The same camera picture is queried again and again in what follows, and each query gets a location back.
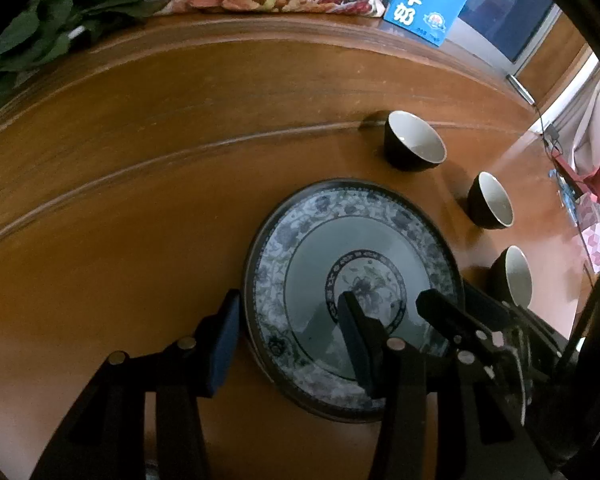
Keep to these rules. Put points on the black power adapter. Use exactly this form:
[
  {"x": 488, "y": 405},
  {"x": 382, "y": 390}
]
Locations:
[{"x": 552, "y": 132}]

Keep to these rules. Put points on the blue and white milk carton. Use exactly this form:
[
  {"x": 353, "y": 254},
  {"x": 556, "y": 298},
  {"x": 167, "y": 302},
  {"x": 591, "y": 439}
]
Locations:
[{"x": 425, "y": 0}]

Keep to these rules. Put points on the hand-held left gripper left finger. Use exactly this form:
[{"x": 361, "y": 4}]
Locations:
[{"x": 225, "y": 345}]

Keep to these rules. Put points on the small dark bowl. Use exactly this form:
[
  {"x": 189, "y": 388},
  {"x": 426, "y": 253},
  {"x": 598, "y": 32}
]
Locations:
[
  {"x": 492, "y": 202},
  {"x": 412, "y": 140},
  {"x": 515, "y": 275}
]

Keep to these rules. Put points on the blue glass window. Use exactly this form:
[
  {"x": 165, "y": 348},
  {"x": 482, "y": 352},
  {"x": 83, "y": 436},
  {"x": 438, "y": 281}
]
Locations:
[{"x": 510, "y": 5}]

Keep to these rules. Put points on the pink patterned box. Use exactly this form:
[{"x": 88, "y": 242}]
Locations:
[{"x": 597, "y": 240}]

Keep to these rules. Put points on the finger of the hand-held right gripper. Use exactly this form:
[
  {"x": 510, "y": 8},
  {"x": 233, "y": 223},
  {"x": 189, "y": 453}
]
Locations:
[
  {"x": 445, "y": 315},
  {"x": 485, "y": 307}
]

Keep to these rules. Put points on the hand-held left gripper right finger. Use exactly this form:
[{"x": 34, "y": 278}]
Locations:
[{"x": 355, "y": 340}]

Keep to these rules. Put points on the large blue floral plate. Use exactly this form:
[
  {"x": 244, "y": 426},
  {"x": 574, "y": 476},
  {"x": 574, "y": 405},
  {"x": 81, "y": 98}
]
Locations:
[{"x": 310, "y": 260}]

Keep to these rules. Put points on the white curtain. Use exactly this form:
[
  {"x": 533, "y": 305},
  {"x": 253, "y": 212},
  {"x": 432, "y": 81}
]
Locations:
[{"x": 597, "y": 110}]

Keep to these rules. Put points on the silver flat device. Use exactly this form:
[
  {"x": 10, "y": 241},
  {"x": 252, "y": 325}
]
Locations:
[{"x": 521, "y": 90}]

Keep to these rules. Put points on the bunch of green spinach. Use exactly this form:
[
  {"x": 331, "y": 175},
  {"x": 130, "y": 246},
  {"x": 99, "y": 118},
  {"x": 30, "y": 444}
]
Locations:
[{"x": 55, "y": 20}]

